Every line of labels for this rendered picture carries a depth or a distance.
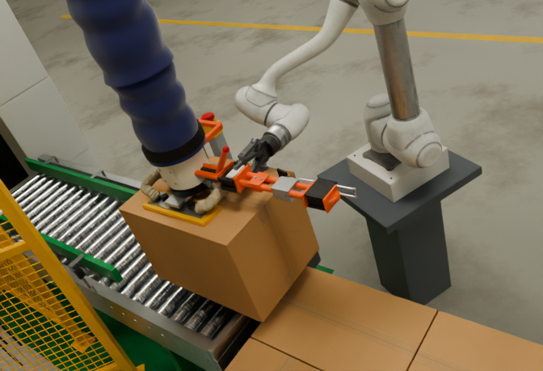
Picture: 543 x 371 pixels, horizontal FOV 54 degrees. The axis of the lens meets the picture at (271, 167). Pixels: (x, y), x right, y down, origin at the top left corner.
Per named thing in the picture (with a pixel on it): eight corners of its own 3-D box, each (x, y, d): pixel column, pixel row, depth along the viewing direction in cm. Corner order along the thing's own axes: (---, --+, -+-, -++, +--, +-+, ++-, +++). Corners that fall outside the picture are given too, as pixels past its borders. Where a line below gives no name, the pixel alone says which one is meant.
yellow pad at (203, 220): (143, 208, 203) (137, 199, 201) (161, 192, 209) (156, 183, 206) (204, 228, 182) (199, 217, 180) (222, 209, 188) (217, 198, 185)
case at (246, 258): (157, 277, 230) (117, 208, 209) (216, 217, 253) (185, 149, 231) (263, 323, 193) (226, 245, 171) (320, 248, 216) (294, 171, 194)
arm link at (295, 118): (291, 149, 195) (262, 133, 200) (313, 127, 204) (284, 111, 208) (294, 129, 187) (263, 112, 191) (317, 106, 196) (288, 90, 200)
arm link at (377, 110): (395, 126, 229) (385, 82, 217) (419, 144, 214) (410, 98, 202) (362, 142, 227) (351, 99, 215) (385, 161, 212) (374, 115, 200)
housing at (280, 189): (273, 199, 167) (269, 187, 165) (285, 186, 171) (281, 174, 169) (291, 203, 163) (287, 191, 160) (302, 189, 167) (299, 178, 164)
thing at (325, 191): (305, 208, 159) (300, 195, 156) (317, 192, 163) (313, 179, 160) (328, 213, 153) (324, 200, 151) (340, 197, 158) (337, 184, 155)
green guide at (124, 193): (30, 169, 374) (23, 159, 369) (42, 160, 380) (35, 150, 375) (183, 220, 277) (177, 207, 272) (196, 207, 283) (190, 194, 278)
